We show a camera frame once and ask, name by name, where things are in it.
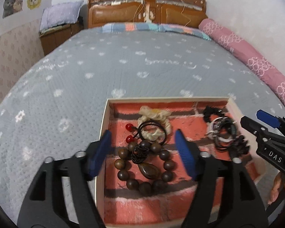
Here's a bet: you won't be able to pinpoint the black cord bracelet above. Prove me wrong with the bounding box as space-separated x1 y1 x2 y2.
211 119 243 151

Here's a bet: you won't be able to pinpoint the grey cats wall sticker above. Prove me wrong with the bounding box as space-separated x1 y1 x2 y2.
2 0 23 19

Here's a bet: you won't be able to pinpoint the yellow charging cable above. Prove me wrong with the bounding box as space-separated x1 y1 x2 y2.
179 0 192 27

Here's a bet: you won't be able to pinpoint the cream scrunchie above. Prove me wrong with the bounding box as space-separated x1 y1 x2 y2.
137 105 172 142

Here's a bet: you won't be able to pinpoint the brown wooden bead bracelet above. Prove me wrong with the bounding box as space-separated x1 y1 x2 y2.
114 139 177 196

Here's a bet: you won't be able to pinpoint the black scrunchie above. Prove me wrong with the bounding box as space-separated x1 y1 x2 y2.
203 105 250 158

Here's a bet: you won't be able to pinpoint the wooden nightstand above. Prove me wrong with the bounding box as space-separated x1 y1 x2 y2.
39 21 84 56

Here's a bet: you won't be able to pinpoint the yellow flower cat sticker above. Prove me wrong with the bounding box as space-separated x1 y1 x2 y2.
27 0 41 10

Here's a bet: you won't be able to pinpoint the grey patterned bed blanket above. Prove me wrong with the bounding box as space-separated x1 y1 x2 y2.
0 29 285 222

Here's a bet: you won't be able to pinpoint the person's right hand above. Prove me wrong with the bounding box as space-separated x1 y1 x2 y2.
268 172 285 205

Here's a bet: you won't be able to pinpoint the black hair tie red beads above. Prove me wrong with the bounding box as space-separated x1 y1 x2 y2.
126 120 168 146

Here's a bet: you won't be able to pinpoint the brown pendant black cord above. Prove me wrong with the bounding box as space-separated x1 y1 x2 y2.
131 145 161 179

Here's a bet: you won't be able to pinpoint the plaid pillow left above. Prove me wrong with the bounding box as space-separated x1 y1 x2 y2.
101 22 166 33

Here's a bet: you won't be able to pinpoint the plaid pillow right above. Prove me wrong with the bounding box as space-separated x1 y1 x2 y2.
160 24 211 41

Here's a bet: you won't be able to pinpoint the wooden headboard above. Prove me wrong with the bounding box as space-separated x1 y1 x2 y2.
87 0 207 28

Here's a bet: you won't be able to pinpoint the plaid pillow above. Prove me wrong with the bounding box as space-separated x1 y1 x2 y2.
101 22 166 33
160 24 211 41

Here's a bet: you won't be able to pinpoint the purple dotted pillow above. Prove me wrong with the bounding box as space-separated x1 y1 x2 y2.
40 0 84 33

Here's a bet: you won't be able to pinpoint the beige tray brick-pattern lining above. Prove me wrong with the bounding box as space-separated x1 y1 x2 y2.
95 97 266 227

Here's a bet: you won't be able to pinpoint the pink rolled quilt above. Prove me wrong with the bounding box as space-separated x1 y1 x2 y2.
199 19 285 106

